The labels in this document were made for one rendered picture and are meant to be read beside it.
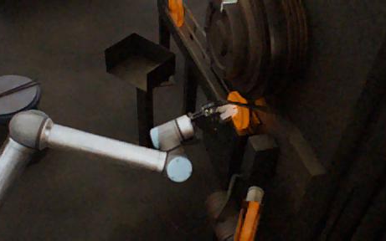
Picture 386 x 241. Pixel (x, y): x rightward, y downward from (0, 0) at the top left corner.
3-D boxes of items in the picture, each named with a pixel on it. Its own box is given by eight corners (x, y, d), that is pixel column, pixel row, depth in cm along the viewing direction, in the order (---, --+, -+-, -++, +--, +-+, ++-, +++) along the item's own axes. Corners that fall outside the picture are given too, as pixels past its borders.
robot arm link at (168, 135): (157, 151, 181) (147, 129, 179) (185, 139, 182) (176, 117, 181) (156, 155, 171) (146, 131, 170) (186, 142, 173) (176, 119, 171)
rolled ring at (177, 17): (176, 33, 246) (181, 33, 247) (179, 11, 230) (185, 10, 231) (167, 9, 253) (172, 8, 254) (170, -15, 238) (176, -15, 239)
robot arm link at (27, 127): (4, 108, 146) (197, 158, 160) (15, 107, 158) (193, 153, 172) (-5, 141, 146) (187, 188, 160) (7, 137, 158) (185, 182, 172)
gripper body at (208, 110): (219, 111, 172) (191, 123, 171) (223, 125, 179) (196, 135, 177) (213, 99, 177) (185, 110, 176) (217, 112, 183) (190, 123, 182)
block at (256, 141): (262, 169, 184) (272, 130, 167) (270, 184, 179) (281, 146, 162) (239, 175, 180) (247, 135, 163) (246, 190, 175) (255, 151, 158)
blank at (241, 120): (235, 84, 183) (228, 85, 182) (251, 105, 172) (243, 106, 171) (233, 114, 192) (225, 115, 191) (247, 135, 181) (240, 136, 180)
